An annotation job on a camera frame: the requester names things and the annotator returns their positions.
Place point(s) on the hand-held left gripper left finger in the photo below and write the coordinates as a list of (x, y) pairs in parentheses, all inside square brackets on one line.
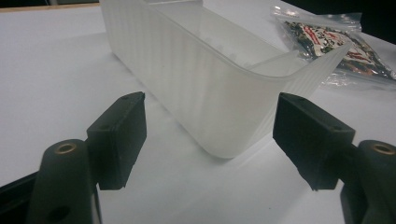
[(118, 140)]

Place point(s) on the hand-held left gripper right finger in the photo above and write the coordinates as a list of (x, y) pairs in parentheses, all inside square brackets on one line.
[(311, 140)]

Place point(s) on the clear printed snack bag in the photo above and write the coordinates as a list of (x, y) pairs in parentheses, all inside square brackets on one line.
[(351, 49)]

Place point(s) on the translucent white plastic bin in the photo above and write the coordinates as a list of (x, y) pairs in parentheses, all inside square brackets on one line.
[(199, 81)]

